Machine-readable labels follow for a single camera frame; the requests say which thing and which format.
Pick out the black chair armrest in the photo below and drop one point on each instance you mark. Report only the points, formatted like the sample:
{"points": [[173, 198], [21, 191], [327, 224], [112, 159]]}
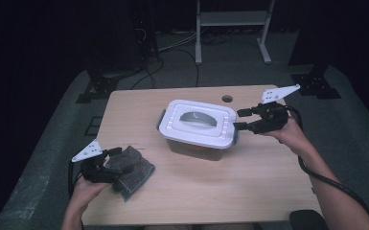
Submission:
{"points": [[306, 220]]}

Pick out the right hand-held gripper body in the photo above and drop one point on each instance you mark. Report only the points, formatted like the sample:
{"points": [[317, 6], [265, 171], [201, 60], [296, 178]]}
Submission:
{"points": [[273, 119]]}

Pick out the person's right hand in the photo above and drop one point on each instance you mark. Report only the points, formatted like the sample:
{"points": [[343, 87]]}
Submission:
{"points": [[290, 137]]}

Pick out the transparent grey plastic box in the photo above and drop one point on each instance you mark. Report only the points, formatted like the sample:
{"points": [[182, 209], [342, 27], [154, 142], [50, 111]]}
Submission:
{"points": [[198, 154]]}

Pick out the grey fluffy cloth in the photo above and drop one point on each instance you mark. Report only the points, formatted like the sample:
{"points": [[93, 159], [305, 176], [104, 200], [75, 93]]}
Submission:
{"points": [[137, 172]]}

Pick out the person's left hand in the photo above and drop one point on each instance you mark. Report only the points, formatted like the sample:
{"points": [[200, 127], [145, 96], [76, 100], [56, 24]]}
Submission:
{"points": [[86, 193]]}

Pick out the black stand base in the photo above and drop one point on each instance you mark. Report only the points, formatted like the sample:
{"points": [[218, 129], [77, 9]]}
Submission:
{"points": [[313, 84], [102, 86]]}

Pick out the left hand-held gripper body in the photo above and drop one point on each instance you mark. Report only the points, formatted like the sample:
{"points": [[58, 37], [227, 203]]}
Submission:
{"points": [[94, 172]]}

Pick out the black tape square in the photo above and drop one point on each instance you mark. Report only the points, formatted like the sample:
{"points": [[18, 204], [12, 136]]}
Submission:
{"points": [[87, 126]]}

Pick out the white metal stand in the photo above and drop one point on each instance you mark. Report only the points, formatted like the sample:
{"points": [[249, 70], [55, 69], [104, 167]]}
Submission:
{"points": [[230, 18]]}

